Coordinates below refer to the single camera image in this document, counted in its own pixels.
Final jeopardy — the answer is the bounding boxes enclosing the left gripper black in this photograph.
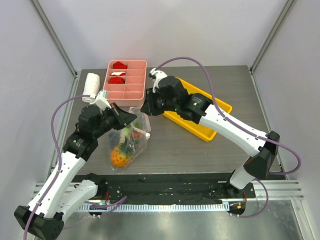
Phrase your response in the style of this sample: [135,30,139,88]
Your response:
[92,102,137,139]

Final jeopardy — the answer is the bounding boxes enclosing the clear zip top bag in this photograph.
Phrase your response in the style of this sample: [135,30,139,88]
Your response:
[107,107,151,172]

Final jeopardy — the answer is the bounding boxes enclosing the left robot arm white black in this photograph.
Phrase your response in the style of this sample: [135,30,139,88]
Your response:
[14,103,137,240]

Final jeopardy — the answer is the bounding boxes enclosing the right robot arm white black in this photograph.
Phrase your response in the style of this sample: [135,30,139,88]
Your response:
[141,76,280,198]

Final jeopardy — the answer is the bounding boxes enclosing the fake carrot orange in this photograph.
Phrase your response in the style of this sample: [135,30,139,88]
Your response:
[133,131,141,139]

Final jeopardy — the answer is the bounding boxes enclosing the fake pineapple orange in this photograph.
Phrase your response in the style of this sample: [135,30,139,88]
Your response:
[110,145,133,168]

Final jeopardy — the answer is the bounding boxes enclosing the red fake food lower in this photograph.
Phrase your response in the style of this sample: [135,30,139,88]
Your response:
[109,76,125,84]

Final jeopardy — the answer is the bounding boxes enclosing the white red fake food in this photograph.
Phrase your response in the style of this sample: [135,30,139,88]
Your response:
[110,71,126,77]

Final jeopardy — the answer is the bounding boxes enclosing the red fake food top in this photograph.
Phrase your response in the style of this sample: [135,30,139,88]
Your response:
[113,61,128,70]

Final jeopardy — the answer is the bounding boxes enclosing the pink divided organizer tray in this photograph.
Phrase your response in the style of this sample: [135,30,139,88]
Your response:
[103,59,147,107]

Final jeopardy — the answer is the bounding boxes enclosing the rolled white towel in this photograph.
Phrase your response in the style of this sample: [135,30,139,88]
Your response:
[82,72,100,103]

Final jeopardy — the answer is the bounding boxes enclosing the yellow plastic tray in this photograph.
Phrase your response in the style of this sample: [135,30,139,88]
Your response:
[162,78,217,142]

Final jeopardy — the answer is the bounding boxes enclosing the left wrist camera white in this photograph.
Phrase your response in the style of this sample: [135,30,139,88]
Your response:
[90,89,111,111]

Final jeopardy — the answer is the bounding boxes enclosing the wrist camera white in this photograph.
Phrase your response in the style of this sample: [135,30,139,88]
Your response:
[149,68,168,93]
[90,89,111,111]

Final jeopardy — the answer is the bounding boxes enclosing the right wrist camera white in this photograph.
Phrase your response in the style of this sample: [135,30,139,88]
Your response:
[149,68,168,93]

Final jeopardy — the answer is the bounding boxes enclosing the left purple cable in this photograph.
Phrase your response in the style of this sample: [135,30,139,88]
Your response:
[23,94,128,240]

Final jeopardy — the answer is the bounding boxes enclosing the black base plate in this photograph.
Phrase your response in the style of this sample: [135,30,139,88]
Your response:
[74,172,256,201]

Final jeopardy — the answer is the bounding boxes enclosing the white slotted cable duct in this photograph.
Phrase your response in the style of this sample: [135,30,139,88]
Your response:
[77,202,230,213]

